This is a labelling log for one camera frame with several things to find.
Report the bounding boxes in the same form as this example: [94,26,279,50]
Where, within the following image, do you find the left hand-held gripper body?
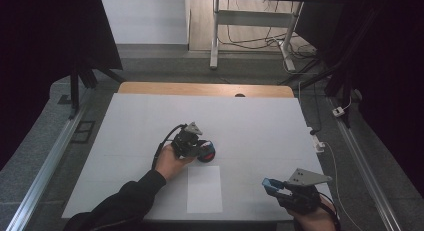
[171,121,204,159]

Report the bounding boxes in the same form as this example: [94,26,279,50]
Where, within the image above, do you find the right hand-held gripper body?
[275,167,334,215]

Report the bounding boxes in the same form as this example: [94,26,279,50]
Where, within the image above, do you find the round red ink pad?
[196,142,217,164]

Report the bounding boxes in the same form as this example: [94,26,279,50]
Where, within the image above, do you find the blue stamp cap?
[261,177,285,195]

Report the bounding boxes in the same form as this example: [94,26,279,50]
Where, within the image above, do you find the person's left hand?
[154,144,197,183]

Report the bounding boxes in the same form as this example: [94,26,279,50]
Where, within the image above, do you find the person's right hand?
[287,194,338,231]

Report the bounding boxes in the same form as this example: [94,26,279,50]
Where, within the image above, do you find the white paper sheet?
[186,165,224,215]

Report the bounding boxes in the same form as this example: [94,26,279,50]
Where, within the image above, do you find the large white table mat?
[61,92,331,223]

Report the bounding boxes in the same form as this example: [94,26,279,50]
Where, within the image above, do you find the white power strip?
[307,126,326,154]

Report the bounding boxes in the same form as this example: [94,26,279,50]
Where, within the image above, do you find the black tripod stand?
[279,54,356,129]
[68,57,126,121]

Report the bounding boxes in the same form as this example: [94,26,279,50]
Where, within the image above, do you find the black curtain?
[0,0,124,172]
[294,0,424,197]

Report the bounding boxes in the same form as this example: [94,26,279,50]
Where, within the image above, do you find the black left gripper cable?
[151,123,187,171]

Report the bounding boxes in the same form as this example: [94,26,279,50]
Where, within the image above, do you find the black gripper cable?
[151,123,187,171]
[317,190,342,231]

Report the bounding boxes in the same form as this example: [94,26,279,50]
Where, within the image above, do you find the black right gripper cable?
[317,190,342,231]

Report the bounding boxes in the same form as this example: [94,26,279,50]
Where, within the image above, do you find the thin white cable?
[321,140,364,231]

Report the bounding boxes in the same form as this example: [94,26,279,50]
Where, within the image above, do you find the aluminium rail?
[5,90,96,231]
[326,96,403,231]

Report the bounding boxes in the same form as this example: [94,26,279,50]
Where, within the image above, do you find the black rectangular floor frame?
[70,120,97,145]

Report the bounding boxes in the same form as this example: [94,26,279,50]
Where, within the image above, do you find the black floor cables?
[216,0,318,75]

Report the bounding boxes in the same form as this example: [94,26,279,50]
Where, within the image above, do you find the white metal desk frame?
[209,0,305,72]

